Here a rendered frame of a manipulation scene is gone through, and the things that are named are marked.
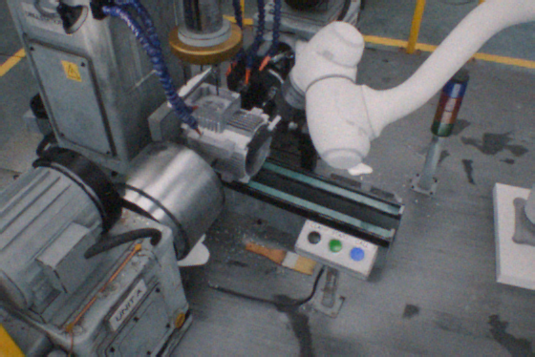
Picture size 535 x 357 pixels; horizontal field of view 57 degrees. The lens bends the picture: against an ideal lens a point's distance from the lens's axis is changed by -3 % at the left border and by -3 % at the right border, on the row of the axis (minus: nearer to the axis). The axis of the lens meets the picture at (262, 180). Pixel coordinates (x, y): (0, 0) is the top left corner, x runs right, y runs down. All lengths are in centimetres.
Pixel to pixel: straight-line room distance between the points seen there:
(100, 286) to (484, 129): 147
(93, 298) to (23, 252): 18
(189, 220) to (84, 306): 31
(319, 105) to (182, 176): 37
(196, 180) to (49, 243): 42
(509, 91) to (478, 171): 54
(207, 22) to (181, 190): 39
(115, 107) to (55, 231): 56
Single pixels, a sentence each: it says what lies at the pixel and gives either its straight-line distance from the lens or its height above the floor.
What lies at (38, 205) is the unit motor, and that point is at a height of 135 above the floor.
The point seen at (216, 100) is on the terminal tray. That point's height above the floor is 113.
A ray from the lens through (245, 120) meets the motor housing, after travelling 135.
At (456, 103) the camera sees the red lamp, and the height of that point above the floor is 115.
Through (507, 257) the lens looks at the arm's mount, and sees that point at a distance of 152.
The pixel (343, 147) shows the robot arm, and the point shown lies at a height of 135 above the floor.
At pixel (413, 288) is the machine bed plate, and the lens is 141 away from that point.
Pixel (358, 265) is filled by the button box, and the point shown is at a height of 106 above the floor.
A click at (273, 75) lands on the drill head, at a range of 150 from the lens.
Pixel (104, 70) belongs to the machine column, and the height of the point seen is 128.
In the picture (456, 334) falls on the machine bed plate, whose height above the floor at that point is 80.
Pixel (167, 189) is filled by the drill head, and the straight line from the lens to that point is 111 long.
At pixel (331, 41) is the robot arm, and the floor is 146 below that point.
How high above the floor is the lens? 194
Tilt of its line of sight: 45 degrees down
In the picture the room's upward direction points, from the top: straight up
